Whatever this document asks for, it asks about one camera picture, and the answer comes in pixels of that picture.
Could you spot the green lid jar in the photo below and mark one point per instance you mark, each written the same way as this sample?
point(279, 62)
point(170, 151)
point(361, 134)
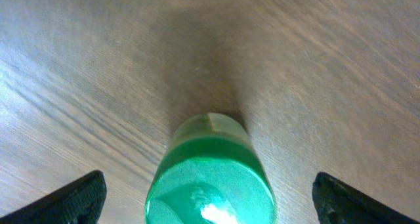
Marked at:
point(210, 174)

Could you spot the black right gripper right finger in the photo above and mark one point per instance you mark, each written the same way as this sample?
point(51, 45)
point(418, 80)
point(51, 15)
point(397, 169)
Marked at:
point(338, 203)

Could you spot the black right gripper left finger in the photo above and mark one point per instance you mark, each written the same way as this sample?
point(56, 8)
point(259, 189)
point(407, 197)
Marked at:
point(79, 202)

